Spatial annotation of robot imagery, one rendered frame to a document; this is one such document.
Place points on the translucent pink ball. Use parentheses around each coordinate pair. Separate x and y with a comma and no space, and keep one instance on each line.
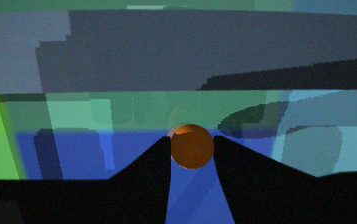
(174,129)

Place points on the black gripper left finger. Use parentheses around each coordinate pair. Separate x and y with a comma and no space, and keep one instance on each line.
(138,194)

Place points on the brown ball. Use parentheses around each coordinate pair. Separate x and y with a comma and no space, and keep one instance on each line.
(192,146)

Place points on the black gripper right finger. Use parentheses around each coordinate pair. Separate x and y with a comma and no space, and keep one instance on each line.
(261,190)

